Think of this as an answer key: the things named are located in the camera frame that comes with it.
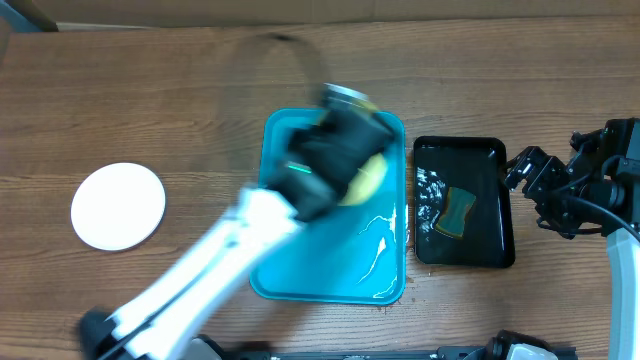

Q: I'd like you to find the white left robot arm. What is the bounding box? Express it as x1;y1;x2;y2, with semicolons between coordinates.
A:
79;112;407;359

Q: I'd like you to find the teal plastic tray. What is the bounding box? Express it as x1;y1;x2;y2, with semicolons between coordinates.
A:
250;112;408;306

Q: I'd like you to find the yellow green scrub sponge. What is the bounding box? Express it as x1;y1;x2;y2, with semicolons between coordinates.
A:
435;187;476;239

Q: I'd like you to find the yellow-green plate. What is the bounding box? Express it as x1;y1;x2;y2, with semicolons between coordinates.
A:
317;108;394;206

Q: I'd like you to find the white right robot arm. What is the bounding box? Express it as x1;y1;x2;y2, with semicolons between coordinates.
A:
503;118;639;359

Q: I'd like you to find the white plate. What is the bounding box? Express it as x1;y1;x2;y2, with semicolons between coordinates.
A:
70;163;166;251

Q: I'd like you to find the black water tray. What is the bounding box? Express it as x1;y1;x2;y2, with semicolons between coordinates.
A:
413;136;515;268

